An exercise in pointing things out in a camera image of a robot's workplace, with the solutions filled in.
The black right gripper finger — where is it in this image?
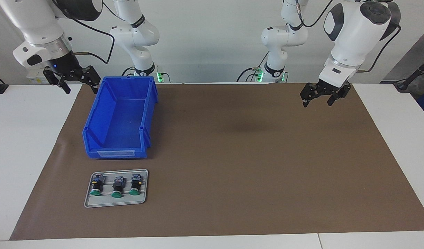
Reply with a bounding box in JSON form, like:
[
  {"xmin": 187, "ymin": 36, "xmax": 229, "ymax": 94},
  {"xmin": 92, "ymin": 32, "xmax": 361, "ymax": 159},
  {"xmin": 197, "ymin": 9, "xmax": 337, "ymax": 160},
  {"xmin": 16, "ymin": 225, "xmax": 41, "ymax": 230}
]
[
  {"xmin": 73, "ymin": 65, "xmax": 101, "ymax": 94},
  {"xmin": 43, "ymin": 67, "xmax": 71, "ymax": 94}
]

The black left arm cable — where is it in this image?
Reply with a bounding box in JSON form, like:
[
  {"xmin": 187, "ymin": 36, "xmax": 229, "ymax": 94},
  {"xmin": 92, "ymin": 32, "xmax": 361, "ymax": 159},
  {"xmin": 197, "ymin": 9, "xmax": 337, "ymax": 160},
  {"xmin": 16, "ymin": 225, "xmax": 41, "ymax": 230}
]
[{"xmin": 293, "ymin": 0, "xmax": 403, "ymax": 73}]

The green push button switch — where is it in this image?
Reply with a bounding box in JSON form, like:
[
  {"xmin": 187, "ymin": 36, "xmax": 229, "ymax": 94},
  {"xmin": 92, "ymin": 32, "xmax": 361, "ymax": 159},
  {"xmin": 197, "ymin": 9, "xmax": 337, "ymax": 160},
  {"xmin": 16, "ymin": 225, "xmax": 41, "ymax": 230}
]
[
  {"xmin": 111, "ymin": 176, "xmax": 126, "ymax": 199},
  {"xmin": 90, "ymin": 175, "xmax": 105, "ymax": 196},
  {"xmin": 129, "ymin": 174, "xmax": 143, "ymax": 196}
]

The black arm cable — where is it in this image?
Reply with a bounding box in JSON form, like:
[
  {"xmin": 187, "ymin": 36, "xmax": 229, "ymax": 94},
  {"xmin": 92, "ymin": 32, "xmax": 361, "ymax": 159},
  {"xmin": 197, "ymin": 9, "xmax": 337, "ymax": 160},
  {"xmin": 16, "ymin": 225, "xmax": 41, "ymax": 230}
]
[
  {"xmin": 293, "ymin": 0, "xmax": 403, "ymax": 73},
  {"xmin": 72, "ymin": 16, "xmax": 116, "ymax": 64}
]

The black tripod leg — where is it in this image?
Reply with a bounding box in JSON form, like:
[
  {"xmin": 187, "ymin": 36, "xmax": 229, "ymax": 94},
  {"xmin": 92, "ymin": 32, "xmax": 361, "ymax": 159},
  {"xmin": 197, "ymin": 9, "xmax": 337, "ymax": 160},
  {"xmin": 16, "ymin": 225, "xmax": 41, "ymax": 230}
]
[{"xmin": 394, "ymin": 55, "xmax": 424, "ymax": 91}]

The grey metal tray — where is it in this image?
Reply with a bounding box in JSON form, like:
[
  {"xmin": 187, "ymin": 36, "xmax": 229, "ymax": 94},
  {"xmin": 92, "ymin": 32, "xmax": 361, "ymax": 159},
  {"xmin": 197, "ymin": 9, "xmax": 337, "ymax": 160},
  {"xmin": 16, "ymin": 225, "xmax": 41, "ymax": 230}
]
[{"xmin": 84, "ymin": 169, "xmax": 148, "ymax": 208}]

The black left base cable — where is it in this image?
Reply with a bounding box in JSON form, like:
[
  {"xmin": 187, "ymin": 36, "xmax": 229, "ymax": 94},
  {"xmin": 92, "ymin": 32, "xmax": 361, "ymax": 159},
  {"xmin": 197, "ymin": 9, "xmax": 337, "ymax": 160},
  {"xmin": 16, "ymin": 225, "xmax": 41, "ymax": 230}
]
[{"xmin": 237, "ymin": 52, "xmax": 269, "ymax": 82}]

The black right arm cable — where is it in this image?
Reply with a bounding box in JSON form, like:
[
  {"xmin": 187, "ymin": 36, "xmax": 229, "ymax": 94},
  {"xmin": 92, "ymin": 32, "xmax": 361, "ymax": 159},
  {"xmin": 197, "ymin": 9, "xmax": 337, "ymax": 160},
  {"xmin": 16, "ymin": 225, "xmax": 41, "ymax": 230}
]
[{"xmin": 72, "ymin": 16, "xmax": 116, "ymax": 64}]

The brown table mat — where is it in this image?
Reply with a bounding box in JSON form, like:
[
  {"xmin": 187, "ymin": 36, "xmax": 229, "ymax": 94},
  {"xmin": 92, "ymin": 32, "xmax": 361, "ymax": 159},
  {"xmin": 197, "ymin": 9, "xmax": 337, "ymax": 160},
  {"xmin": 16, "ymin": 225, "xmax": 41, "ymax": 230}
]
[{"xmin": 9, "ymin": 82, "xmax": 424, "ymax": 241}]

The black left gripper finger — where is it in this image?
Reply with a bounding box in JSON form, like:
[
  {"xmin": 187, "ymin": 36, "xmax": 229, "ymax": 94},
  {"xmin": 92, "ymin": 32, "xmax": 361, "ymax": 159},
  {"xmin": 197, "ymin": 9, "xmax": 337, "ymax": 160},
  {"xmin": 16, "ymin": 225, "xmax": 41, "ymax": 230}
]
[
  {"xmin": 300, "ymin": 83, "xmax": 329, "ymax": 108},
  {"xmin": 328, "ymin": 84, "xmax": 352, "ymax": 107}
]

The blue plastic storage bin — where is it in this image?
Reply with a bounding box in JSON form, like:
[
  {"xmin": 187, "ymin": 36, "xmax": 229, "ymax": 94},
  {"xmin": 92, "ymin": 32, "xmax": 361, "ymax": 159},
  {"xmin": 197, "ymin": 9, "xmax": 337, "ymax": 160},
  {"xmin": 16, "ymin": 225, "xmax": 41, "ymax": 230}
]
[{"xmin": 82, "ymin": 76, "xmax": 159, "ymax": 159}]

